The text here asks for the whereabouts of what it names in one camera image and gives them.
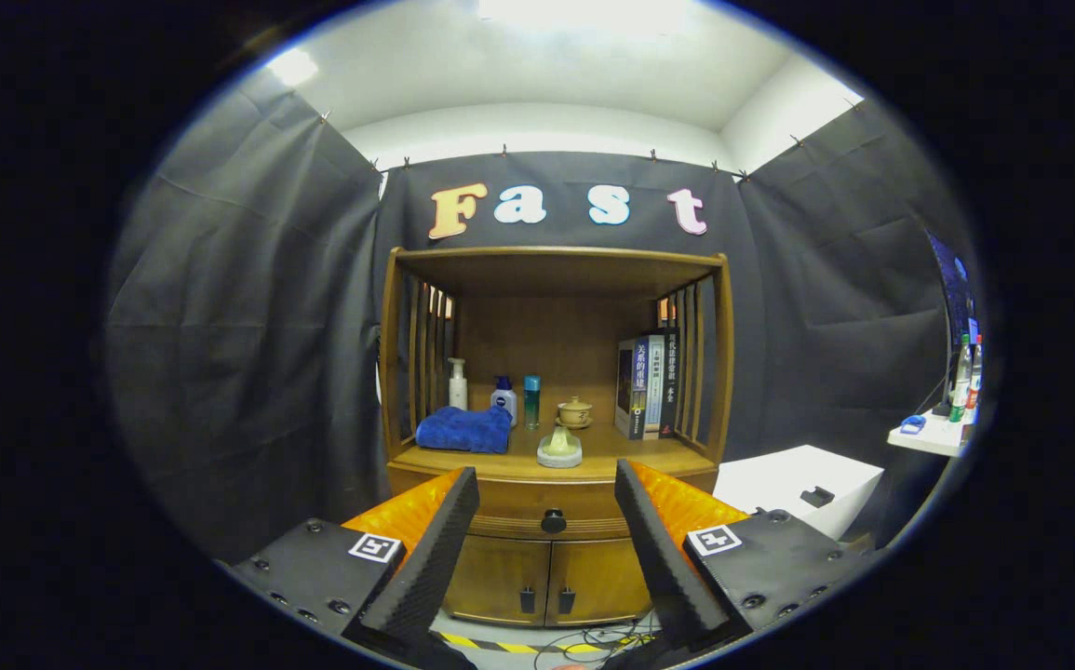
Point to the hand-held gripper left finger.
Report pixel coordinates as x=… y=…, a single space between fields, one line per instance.
x=435 y=568

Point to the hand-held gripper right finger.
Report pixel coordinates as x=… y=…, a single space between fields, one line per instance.
x=667 y=568

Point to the black drawer knob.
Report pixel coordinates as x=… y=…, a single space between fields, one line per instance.
x=554 y=521

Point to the wooden drawer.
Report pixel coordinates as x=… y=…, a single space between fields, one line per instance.
x=537 y=498

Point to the green ceramic ornament grey base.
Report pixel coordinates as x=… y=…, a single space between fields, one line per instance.
x=559 y=448

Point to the wooden cabinet door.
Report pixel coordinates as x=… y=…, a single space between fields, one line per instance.
x=597 y=577
x=495 y=577

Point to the wooden countertop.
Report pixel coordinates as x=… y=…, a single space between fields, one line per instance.
x=611 y=451

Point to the wooden cabinet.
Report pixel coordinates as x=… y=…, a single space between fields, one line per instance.
x=546 y=344

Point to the yellow black floor tape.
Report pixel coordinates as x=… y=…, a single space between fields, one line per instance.
x=500 y=646

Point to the blue towel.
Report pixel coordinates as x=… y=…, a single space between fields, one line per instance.
x=463 y=430

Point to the white bottle blue cap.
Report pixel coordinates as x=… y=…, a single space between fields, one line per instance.
x=504 y=405

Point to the white pump bottle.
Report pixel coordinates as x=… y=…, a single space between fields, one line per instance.
x=458 y=391

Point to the beige lidded tea cup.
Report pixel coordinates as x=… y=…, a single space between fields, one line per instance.
x=574 y=414

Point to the dark cover book blue spine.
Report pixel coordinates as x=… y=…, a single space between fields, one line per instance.
x=632 y=391

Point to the white spine book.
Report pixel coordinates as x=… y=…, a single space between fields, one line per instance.
x=655 y=386

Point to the black spine book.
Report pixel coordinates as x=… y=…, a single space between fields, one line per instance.
x=670 y=381

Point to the teal bottle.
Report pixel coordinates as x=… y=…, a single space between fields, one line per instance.
x=532 y=405

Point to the small blue object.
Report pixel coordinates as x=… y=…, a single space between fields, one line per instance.
x=913 y=424

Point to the white desk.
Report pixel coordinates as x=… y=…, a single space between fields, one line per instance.
x=933 y=437

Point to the green plastic bottle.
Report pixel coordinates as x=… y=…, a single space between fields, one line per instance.
x=962 y=372

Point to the computer monitor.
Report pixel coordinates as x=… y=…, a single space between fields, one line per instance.
x=956 y=298

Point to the small ceiling light panel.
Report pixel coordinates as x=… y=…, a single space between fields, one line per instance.
x=293 y=67

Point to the large ceiling light panel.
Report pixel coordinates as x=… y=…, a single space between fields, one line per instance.
x=584 y=11

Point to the small black bracket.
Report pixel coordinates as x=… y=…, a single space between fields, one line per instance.
x=817 y=496

